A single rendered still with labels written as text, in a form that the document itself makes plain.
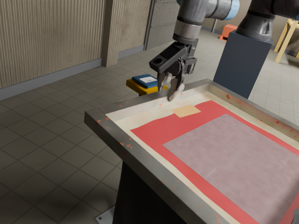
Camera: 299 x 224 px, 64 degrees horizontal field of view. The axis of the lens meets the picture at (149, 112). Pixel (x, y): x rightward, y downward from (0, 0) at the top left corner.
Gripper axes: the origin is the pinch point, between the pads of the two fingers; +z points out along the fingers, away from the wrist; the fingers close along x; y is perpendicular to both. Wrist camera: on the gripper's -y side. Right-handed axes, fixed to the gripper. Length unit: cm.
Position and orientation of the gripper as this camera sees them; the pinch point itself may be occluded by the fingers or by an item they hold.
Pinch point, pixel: (164, 95)
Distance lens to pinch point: 81.4
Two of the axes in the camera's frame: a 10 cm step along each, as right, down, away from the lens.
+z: -2.1, 8.3, 5.2
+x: -6.8, -5.0, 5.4
